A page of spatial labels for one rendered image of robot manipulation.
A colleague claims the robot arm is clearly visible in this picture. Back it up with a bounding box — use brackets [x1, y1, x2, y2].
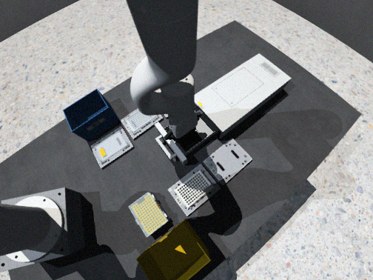
[0, 0, 198, 262]

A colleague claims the olive-brown open bin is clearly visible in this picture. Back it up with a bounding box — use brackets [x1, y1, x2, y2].
[136, 219, 211, 280]

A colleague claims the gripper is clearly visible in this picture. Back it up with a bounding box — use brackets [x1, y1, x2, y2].
[164, 112, 202, 143]

